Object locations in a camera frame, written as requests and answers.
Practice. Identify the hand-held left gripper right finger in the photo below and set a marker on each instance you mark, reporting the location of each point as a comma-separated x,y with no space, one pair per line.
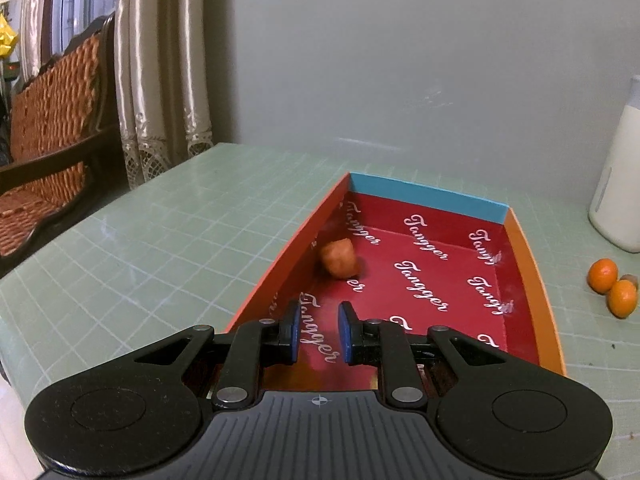
345,334

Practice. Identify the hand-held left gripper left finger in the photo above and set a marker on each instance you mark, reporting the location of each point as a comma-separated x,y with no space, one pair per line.
292,334

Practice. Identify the reddish orange fruit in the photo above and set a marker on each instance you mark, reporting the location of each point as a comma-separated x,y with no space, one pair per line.
339,258

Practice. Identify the red cardboard box orange sides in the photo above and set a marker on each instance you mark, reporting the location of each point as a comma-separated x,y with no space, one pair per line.
425,270

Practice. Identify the green grid cutting mat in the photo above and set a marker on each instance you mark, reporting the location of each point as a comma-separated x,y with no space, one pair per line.
150,245

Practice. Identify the orange mandarin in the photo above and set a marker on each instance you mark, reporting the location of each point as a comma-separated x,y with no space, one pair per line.
622,299
602,275

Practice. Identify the brown kiwi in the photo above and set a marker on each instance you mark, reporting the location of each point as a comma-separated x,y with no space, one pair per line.
630,278

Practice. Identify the beige lace curtain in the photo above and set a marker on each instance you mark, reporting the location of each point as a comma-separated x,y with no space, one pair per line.
160,60
36,15

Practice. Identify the white plastic bottle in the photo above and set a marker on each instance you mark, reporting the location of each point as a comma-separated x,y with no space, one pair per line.
617,175

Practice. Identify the wicker wooden bench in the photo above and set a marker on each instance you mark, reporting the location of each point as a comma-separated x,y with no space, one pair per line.
50,125

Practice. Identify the yellow ribbon bow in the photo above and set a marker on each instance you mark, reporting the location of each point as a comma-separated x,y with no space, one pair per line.
6,35

